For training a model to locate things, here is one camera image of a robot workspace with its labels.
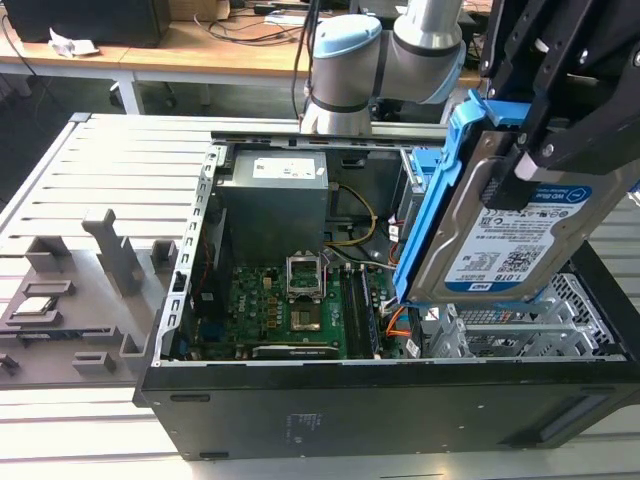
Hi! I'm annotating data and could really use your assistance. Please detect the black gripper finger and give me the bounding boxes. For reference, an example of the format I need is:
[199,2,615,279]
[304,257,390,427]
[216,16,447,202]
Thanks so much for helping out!
[486,73,640,210]
[478,0,544,102]

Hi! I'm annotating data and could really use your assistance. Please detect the hard disk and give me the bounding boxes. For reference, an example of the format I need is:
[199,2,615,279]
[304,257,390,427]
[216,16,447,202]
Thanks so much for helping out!
[391,88,640,315]

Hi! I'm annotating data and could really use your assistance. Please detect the grey metal disk bay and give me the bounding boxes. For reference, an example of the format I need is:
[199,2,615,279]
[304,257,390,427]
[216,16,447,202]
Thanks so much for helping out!
[422,299,619,359]

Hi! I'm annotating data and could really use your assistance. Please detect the blue plastic bay latch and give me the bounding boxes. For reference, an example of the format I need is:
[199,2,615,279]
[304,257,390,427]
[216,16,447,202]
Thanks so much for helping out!
[412,148,444,174]

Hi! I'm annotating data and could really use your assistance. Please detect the black RAM stick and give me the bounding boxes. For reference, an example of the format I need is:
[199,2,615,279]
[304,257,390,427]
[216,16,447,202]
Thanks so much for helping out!
[357,272,384,359]

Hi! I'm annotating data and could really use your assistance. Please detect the black RAM slot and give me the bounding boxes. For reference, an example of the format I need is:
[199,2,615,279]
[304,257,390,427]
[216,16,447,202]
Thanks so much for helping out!
[339,263,363,359]

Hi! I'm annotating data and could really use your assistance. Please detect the grey power supply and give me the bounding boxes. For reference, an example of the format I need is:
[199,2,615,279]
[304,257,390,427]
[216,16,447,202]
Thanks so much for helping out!
[215,149,331,251]

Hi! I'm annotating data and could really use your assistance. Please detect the brown cardboard box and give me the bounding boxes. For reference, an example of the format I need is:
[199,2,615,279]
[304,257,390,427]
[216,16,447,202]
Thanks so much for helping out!
[167,0,232,22]

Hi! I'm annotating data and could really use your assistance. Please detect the metal socket cover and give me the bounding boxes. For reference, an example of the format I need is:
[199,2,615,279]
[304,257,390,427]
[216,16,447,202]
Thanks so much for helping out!
[285,249,326,304]

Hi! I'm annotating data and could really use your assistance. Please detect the CPU socket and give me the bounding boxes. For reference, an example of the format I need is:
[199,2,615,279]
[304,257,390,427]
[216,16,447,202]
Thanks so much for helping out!
[288,307,323,334]

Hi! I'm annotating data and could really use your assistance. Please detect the black graphics card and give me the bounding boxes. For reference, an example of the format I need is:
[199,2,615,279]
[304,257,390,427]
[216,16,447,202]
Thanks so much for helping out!
[251,341,342,361]

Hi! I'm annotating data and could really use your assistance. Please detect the green motherboard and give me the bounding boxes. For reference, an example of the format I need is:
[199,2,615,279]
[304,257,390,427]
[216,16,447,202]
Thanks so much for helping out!
[192,259,416,361]

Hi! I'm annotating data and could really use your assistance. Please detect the black PC case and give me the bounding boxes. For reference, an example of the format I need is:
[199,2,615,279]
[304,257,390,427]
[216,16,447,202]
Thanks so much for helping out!
[132,127,640,462]

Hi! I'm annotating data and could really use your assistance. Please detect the large black box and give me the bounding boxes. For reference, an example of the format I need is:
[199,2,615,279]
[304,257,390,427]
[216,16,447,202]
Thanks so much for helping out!
[3,0,172,49]

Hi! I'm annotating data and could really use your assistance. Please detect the crumpled white paper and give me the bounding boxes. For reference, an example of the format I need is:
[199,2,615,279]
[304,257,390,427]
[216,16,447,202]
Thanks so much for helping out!
[48,27,100,57]

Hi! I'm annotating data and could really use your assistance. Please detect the grey parts rack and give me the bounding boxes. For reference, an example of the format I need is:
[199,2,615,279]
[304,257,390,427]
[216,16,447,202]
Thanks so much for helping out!
[0,207,177,392]

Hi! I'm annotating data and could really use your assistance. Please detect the silver CPU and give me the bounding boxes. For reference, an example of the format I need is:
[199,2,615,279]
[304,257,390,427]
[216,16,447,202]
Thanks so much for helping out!
[10,296,55,319]

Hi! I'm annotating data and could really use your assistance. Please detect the black hanging cable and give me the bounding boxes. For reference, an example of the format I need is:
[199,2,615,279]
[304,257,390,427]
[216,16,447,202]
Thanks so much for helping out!
[291,0,322,104]

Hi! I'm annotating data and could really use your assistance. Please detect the yellow wire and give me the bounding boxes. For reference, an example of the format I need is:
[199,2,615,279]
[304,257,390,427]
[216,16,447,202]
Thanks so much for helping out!
[323,183,378,248]

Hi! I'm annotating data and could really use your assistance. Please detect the grey white wire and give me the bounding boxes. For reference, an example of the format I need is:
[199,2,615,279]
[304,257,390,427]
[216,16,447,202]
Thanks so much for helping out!
[323,248,401,272]

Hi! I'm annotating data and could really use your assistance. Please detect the orange wire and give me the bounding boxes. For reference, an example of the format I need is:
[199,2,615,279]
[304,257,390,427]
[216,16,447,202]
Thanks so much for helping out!
[386,305,413,338]

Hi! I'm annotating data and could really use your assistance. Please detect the wooden desk with white frame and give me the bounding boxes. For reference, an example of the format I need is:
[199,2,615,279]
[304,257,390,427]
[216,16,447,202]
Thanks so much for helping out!
[0,14,321,117]

